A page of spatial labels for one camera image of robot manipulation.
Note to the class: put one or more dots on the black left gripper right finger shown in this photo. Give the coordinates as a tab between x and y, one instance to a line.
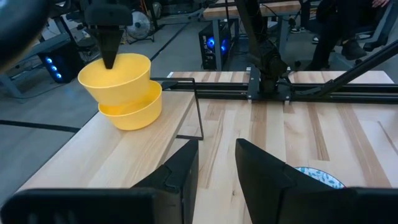
267	193

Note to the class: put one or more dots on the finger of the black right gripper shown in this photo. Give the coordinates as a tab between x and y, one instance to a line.
109	43

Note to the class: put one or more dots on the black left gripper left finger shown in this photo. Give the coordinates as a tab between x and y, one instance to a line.
174	193

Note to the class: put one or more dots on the yellow plastic mini bowl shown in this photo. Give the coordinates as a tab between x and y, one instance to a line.
130	84
140	115

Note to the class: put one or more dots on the red bowl with floral inside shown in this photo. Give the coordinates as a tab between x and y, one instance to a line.
323	179

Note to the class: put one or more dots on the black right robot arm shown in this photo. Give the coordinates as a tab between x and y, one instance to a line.
264	56

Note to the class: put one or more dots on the white standing fan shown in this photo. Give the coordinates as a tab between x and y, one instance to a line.
140	26

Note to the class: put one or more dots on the black computer tower blue lights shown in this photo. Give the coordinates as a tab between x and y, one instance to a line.
62	62
214	46

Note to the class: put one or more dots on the wooden desk with grey legs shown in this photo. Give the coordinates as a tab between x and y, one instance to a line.
280	7

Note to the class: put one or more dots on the person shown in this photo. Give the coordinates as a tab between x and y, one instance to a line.
329	31

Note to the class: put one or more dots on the person's hand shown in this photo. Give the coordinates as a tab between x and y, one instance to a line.
380	3

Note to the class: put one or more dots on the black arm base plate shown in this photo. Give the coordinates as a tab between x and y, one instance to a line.
253	90

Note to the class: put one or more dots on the black aluminium table frame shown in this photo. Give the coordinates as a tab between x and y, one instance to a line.
342	93

